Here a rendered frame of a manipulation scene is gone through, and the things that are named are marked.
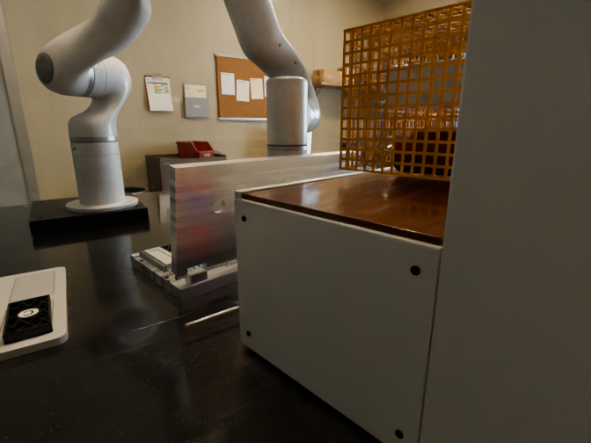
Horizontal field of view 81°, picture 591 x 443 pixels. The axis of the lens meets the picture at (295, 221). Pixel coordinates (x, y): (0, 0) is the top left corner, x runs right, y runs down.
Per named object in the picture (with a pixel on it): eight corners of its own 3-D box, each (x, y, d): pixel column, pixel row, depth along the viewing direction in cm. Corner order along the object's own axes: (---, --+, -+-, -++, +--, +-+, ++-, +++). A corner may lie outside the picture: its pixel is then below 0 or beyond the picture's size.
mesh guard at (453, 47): (419, 158, 61) (429, 55, 57) (561, 168, 47) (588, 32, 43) (339, 169, 46) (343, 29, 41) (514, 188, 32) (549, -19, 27)
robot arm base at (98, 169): (62, 203, 105) (51, 141, 101) (129, 196, 117) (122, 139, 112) (70, 215, 91) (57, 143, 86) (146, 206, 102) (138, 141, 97)
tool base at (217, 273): (291, 222, 98) (291, 210, 97) (351, 239, 84) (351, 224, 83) (131, 265, 69) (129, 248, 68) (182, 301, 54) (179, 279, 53)
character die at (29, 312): (51, 301, 52) (49, 294, 52) (53, 331, 45) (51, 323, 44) (10, 310, 50) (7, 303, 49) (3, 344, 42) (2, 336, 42)
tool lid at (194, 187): (354, 149, 79) (361, 151, 77) (341, 226, 86) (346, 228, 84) (168, 164, 49) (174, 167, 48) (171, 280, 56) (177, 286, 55)
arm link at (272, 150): (289, 143, 79) (289, 156, 80) (259, 145, 73) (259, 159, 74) (317, 144, 73) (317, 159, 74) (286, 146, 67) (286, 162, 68)
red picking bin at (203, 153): (193, 155, 352) (192, 140, 348) (216, 157, 332) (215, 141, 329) (175, 157, 336) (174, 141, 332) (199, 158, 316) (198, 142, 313)
